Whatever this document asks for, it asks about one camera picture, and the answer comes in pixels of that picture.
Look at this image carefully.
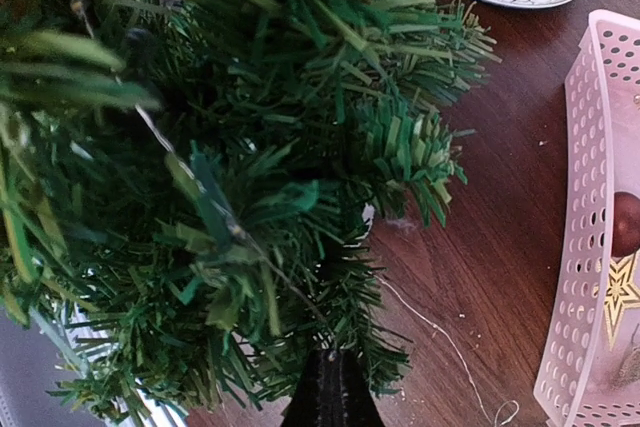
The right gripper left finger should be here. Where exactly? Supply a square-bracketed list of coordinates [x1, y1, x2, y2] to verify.
[281, 350, 331, 427]

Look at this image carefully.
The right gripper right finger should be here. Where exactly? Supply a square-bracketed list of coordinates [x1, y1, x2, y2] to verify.
[329, 350, 384, 427]

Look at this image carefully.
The pink plastic basket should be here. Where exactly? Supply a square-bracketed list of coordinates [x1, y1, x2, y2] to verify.
[534, 10, 639, 426]

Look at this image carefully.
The small green christmas tree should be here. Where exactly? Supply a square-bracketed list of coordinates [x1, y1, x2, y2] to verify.
[1, 0, 494, 426]

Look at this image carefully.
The gold star ornament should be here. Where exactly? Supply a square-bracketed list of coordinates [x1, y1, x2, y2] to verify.
[588, 251, 639, 358]

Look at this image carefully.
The red bauble ornament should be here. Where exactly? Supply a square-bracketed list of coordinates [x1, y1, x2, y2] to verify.
[612, 191, 640, 257]

